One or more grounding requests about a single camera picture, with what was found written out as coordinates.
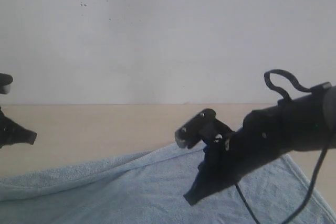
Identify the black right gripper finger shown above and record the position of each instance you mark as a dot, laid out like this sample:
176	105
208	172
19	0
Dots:
204	126
215	173

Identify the light blue terry towel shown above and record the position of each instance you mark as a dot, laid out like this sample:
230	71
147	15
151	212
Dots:
148	187

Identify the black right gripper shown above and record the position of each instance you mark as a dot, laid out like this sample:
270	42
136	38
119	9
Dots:
304	124

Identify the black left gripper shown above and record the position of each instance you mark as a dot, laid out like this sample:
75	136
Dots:
11	132

